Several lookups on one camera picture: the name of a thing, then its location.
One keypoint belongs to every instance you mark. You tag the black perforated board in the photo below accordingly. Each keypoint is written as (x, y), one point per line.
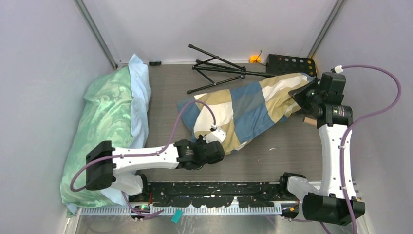
(281, 65)

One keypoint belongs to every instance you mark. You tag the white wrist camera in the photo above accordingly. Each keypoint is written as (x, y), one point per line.
(337, 69)
(218, 135)

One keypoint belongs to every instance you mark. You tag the teal tape piece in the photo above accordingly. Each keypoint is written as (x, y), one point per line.
(177, 216)

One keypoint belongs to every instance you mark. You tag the aluminium slotted rail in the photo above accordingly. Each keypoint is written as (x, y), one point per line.
(275, 208)

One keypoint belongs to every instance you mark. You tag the small black clip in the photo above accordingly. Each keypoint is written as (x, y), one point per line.
(155, 63)

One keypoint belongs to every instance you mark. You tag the tan wooden block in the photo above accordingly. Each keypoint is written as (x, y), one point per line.
(310, 121)

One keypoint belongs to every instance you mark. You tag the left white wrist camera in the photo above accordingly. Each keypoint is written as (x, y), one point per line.
(218, 135)

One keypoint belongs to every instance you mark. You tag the light blue pillow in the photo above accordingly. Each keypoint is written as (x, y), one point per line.
(138, 93)

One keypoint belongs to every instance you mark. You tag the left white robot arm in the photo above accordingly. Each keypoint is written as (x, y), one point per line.
(113, 167)

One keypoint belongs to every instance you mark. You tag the black folding tripod stand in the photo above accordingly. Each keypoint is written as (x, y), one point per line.
(218, 64)

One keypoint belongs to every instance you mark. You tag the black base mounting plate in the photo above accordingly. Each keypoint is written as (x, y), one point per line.
(213, 194)

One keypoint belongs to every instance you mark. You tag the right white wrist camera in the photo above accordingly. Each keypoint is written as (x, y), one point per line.
(337, 69)

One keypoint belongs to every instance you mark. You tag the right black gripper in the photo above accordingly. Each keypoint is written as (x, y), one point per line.
(298, 94)

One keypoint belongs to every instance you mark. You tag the blue beige checkered pillow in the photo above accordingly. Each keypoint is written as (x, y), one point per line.
(243, 112)

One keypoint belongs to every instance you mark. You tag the green patterned pillow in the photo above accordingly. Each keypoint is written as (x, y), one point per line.
(106, 116)

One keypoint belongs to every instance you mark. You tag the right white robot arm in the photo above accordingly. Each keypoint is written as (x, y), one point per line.
(335, 202)

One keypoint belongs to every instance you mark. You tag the orange small block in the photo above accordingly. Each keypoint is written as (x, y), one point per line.
(255, 59)

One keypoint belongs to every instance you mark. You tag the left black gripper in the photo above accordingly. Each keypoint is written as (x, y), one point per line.
(199, 140)

